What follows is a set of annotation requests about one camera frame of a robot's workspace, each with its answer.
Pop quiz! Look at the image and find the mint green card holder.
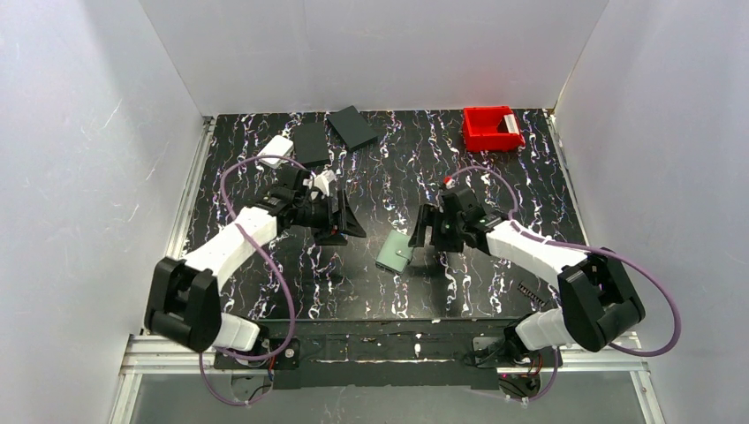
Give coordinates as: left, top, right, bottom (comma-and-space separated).
375, 230, 413, 275

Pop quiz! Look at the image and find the red plastic bin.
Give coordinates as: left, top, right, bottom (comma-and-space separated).
463, 106, 526, 153

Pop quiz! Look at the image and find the white striped credit card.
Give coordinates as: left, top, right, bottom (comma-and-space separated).
502, 113, 520, 134

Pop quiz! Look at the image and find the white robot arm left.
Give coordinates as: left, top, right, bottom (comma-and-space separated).
144, 166, 367, 353

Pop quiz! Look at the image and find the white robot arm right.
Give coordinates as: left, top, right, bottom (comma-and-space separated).
409, 185, 646, 356

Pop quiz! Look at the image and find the white small box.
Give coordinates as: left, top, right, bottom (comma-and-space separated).
258, 135, 293, 169

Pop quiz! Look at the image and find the black flat box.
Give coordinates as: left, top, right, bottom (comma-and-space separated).
292, 122, 329, 168

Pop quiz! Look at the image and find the black flat box angled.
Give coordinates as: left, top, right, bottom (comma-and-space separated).
327, 105, 377, 151

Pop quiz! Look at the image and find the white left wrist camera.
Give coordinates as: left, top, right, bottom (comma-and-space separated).
311, 170, 337, 197

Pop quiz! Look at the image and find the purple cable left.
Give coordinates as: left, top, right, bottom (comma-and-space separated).
199, 154, 311, 407

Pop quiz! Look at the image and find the purple cable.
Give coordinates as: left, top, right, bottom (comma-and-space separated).
199, 154, 311, 407
444, 166, 684, 402

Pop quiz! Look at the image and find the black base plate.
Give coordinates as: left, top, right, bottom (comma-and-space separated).
213, 318, 563, 390

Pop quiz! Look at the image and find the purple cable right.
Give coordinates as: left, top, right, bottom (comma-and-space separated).
444, 166, 684, 402

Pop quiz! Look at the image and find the aluminium rail frame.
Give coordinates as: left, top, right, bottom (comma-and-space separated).
110, 337, 664, 423

